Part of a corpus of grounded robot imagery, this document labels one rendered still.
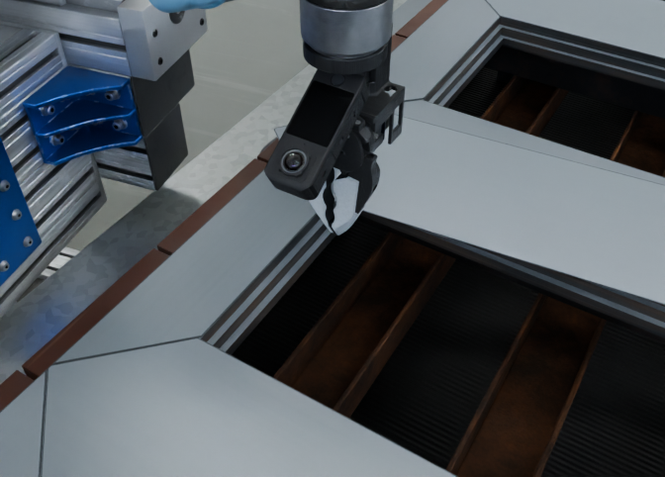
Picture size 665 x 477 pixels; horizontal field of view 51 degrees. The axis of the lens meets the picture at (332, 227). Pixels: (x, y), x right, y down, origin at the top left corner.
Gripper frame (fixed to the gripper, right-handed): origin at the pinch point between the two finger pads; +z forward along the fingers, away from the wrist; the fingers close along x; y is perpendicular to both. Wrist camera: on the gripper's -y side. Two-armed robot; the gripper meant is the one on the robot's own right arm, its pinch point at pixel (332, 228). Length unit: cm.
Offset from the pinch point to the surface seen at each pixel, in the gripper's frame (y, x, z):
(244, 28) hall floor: 158, 138, 86
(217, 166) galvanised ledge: 18.8, 32.1, 18.2
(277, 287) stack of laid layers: -7.2, 2.0, 3.4
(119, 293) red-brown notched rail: -15.8, 15.0, 3.6
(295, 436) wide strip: -21.1, -9.5, 0.8
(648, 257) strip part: 13.2, -28.3, 0.8
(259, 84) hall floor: 127, 108, 86
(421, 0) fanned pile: 78, 27, 14
